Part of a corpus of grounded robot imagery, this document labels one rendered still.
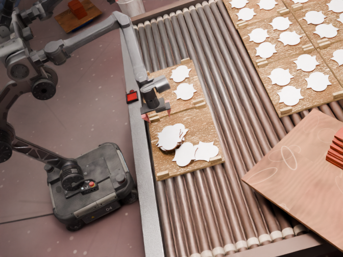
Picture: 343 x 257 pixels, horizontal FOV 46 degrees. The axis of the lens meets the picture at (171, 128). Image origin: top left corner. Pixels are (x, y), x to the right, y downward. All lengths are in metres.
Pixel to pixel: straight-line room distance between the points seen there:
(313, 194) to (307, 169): 0.12
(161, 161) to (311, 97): 0.83
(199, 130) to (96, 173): 1.21
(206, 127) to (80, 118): 2.09
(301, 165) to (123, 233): 1.65
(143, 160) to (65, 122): 2.03
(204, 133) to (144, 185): 0.41
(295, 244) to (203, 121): 0.83
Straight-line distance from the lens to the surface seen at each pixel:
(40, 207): 3.57
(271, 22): 2.74
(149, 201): 2.00
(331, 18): 2.72
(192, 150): 2.05
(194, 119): 2.22
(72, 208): 3.08
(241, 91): 2.32
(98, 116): 3.96
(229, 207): 1.87
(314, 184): 1.76
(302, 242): 1.73
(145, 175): 2.09
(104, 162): 3.17
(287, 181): 1.77
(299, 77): 2.33
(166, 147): 2.06
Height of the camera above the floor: 2.51
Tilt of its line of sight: 45 degrees down
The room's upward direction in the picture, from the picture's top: 23 degrees counter-clockwise
